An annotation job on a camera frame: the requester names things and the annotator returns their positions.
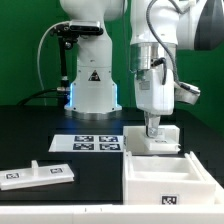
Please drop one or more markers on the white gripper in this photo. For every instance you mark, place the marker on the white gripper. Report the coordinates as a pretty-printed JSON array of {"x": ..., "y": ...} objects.
[{"x": 153, "y": 97}]

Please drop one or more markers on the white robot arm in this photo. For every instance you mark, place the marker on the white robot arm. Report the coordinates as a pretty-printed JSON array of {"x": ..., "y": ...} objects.
[{"x": 159, "y": 29}]

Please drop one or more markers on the white cabinet top block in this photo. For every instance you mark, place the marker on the white cabinet top block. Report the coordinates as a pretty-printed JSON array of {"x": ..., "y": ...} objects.
[{"x": 134, "y": 139}]

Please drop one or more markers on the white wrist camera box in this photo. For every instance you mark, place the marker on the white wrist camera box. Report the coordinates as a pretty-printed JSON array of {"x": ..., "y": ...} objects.
[{"x": 189, "y": 95}]

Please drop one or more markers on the white cabinet body box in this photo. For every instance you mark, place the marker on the white cabinet body box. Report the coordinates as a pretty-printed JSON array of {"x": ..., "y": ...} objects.
[{"x": 155, "y": 180}]

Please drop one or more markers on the white cabinet door panel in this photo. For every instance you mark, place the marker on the white cabinet door panel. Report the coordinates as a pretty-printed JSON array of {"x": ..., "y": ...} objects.
[{"x": 35, "y": 176}]

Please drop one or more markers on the white marker sheet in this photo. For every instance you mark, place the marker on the white marker sheet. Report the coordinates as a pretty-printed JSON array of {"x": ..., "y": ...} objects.
[{"x": 87, "y": 143}]

